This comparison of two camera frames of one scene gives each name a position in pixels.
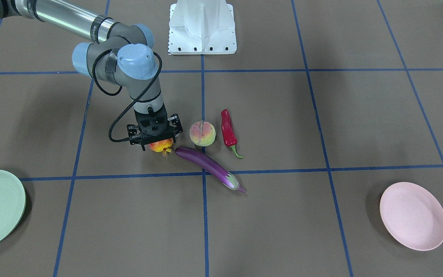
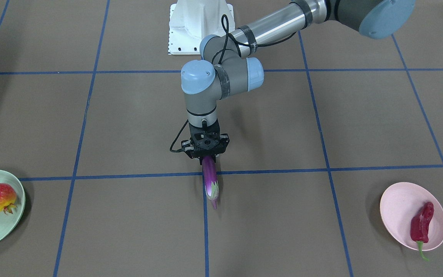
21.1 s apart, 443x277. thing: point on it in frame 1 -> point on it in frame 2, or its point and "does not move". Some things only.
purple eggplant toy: x=211 y=166 -> x=212 y=187
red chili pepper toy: x=228 y=131 -> x=419 y=226
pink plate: x=413 y=216 does not move
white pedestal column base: x=202 y=27 does not move
